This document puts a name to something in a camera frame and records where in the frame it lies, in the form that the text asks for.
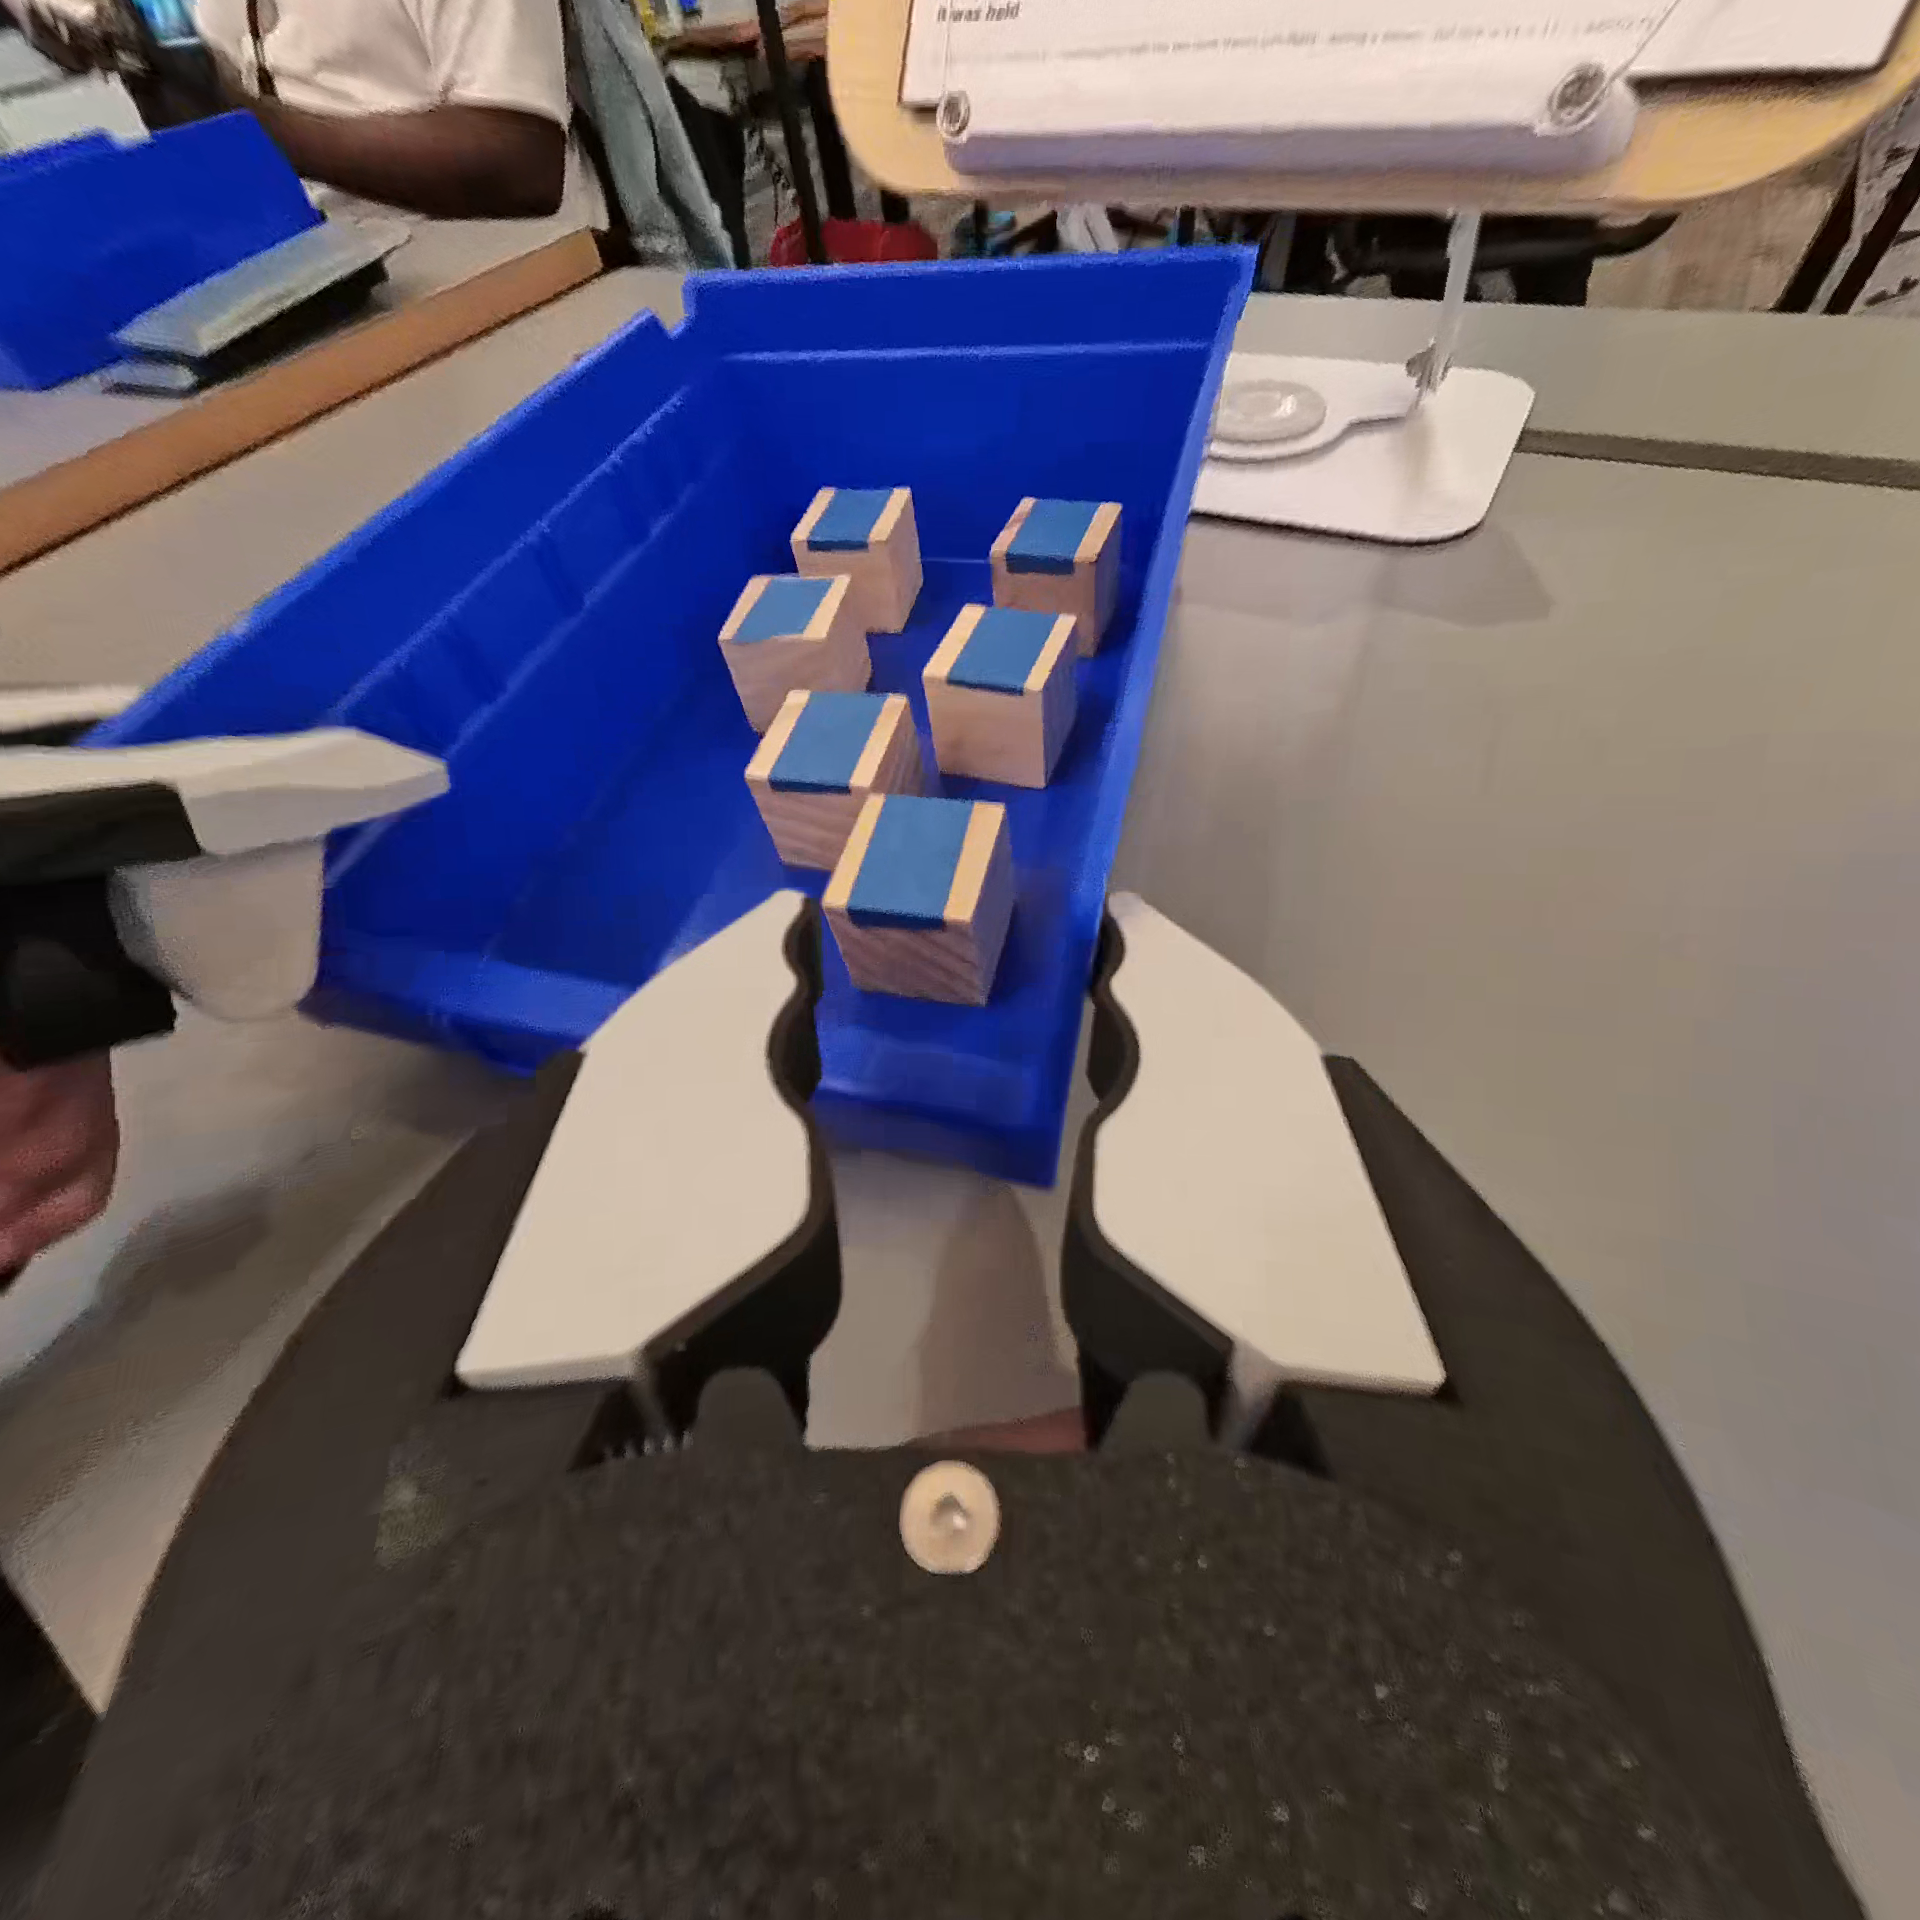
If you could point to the blue plastic bin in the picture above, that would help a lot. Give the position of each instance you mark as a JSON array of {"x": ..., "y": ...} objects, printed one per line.
[
  {"x": 525, "y": 675},
  {"x": 135, "y": 242}
]

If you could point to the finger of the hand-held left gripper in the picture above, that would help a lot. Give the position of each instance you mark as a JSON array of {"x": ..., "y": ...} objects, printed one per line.
[
  {"x": 284, "y": 788},
  {"x": 67, "y": 715}
]

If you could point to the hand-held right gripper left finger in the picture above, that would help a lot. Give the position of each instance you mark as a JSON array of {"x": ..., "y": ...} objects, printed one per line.
[{"x": 646, "y": 1186}]

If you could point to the red bag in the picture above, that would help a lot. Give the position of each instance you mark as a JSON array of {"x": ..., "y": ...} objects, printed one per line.
[{"x": 855, "y": 242}]

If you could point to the grey blue jacket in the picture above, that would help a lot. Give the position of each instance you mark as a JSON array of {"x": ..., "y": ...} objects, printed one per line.
[{"x": 646, "y": 137}]

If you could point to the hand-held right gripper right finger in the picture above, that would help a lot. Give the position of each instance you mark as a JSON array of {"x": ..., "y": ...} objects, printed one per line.
[{"x": 1260, "y": 1186}]

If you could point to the grey desk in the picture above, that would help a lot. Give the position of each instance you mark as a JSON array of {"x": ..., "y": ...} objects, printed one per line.
[{"x": 1575, "y": 902}]

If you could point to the wooden edged table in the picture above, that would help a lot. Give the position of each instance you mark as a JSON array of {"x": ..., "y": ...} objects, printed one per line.
[{"x": 300, "y": 394}]

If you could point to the person's left hand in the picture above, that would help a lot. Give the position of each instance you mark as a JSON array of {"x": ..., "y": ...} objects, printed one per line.
[{"x": 53, "y": 1155}]

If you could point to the printed instruction sheet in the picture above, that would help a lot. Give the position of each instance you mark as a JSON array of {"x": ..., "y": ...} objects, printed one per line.
[{"x": 1349, "y": 38}]

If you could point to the grey flat tray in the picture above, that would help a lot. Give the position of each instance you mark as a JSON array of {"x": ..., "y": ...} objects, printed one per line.
[{"x": 254, "y": 300}]

